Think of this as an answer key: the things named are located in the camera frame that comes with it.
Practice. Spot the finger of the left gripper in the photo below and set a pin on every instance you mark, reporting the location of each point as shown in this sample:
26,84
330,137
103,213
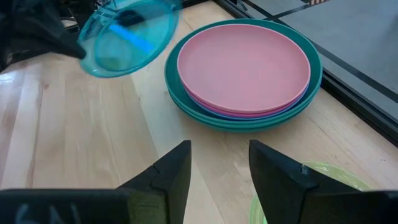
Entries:
70,48
129,17

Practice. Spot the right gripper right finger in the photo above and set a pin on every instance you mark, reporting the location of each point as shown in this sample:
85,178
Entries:
311,202

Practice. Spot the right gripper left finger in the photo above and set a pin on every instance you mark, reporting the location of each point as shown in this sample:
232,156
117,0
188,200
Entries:
93,205

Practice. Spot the clear green small plate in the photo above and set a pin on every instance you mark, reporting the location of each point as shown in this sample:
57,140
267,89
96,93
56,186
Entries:
339,175

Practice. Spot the clear cyan small plate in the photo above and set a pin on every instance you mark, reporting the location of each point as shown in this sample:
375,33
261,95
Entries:
124,59

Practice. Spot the teal plastic plate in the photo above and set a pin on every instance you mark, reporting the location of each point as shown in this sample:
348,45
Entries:
242,126
170,74

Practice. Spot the magenta plastic plate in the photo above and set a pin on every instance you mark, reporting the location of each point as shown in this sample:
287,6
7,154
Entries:
242,114

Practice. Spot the pink plastic plate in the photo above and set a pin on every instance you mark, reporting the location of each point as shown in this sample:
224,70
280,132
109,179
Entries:
242,68

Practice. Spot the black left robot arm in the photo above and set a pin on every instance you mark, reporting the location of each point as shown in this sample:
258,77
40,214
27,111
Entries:
77,12

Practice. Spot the dark green plastic plate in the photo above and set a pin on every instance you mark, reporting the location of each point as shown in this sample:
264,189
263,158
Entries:
242,130

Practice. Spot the black hazard-striped floor mat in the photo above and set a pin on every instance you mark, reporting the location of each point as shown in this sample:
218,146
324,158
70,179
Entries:
318,1

